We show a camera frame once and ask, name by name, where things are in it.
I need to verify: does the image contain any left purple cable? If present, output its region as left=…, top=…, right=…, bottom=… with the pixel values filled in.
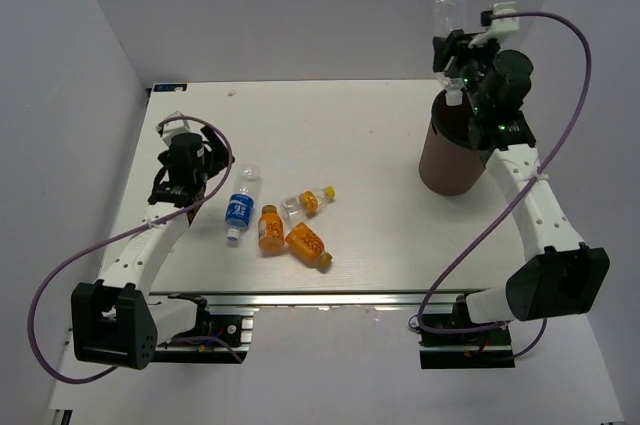
left=27, top=114, right=245, bottom=385

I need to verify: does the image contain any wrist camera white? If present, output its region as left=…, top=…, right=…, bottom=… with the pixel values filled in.
left=469, top=2, right=520, bottom=48
left=155, top=111, right=191, bottom=147

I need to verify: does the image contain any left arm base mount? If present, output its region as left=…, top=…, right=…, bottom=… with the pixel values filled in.
left=149, top=293, right=253, bottom=364

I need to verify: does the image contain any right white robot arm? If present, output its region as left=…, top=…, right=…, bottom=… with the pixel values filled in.
left=433, top=30, right=610, bottom=344

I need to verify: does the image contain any orange juice bottle upright label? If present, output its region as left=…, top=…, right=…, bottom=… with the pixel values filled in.
left=258, top=204, right=285, bottom=253

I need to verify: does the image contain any orange juice bottle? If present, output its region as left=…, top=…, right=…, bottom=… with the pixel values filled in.
left=285, top=222, right=333, bottom=269

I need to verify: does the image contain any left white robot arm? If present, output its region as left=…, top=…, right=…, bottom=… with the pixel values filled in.
left=71, top=123, right=234, bottom=370

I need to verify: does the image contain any blue label water bottle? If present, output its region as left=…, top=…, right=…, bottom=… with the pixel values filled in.
left=224, top=164, right=262, bottom=243

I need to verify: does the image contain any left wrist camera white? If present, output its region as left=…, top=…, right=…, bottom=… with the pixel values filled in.
left=155, top=111, right=191, bottom=147

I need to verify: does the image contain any purple cable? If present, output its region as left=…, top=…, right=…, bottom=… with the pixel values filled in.
left=27, top=114, right=245, bottom=385
left=408, top=11, right=593, bottom=361

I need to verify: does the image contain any clear plastic bottle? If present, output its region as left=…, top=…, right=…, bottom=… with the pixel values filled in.
left=433, top=0, right=467, bottom=107

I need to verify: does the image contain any clear bottle yellow cap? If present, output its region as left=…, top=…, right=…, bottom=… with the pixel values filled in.
left=280, top=186, right=336, bottom=223

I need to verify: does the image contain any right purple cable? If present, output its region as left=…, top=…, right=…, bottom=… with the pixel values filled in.
left=408, top=11, right=593, bottom=361

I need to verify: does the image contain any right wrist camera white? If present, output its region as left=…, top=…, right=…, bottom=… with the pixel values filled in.
left=469, top=2, right=520, bottom=48

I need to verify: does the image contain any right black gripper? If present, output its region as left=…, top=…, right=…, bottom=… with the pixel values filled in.
left=429, top=31, right=498, bottom=116

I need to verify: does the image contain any brown cylindrical bin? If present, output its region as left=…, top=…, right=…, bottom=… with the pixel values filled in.
left=418, top=91, right=485, bottom=196

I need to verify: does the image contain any blue label sticker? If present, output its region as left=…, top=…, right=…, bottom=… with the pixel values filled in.
left=152, top=83, right=187, bottom=93

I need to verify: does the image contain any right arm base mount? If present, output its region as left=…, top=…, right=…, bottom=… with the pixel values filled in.
left=408, top=295, right=515, bottom=370

